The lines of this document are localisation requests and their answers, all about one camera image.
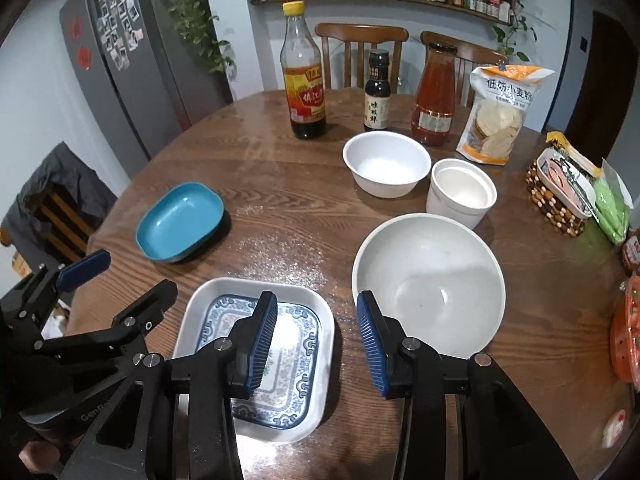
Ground metal tongs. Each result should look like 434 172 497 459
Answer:
557 155 598 206

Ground large white bowl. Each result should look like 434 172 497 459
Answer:
351 213 507 361

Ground red sauce jar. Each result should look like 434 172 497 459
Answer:
620 227 640 273

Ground yellow-capped vinegar bottle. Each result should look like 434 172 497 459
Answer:
280 1 328 141

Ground small white bowl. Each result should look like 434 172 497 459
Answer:
342 131 432 198

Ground small dark sauce bottle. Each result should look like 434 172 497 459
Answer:
363 49 391 132

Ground person's left hand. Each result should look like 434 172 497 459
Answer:
19 439 65 477

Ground wooden slatted chair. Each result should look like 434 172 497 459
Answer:
0 187 96 281

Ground green powder bag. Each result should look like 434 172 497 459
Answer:
592 159 632 243

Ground green trailing ivy plant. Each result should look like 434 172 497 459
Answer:
150 0 236 76

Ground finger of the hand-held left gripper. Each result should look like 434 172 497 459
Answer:
0 249 112 356
42 279 179 376

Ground wooden dining chair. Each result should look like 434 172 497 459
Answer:
420 31 508 93
315 23 410 93

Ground small white red packet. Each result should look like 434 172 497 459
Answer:
600 407 631 448

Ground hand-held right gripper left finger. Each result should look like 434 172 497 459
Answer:
57 291 279 480

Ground white rectangular tray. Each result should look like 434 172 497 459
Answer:
536 146 598 220

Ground yellow snack packet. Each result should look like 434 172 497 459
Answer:
545 131 601 178

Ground cluster of fridge photo magnets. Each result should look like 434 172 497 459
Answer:
95 0 146 71

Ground red sauce glass bottle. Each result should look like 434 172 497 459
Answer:
411 43 458 147

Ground pink egg separator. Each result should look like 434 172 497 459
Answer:
547 159 576 196

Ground blue oval dish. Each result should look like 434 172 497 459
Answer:
136 182 225 264

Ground orange plastic package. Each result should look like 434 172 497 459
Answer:
610 275 640 383

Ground green hanging vine plant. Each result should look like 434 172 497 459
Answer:
492 0 538 63

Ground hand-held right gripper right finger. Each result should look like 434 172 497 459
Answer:
356 290 586 480

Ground dark wooden door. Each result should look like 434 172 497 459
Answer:
565 10 638 158

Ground grey refrigerator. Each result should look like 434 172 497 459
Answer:
59 0 236 161

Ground white orange flour bag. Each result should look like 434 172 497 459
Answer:
456 64 557 166

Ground white blue-patterned rectangular plate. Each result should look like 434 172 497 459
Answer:
171 277 336 445

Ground wooden beaded trivet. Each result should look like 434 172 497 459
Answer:
525 152 593 237

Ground white cylindrical cup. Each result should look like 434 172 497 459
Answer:
426 158 498 230

